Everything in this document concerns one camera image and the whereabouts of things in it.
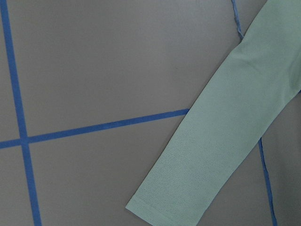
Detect olive green long-sleeve shirt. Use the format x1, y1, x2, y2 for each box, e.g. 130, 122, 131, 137
126, 0, 301, 226

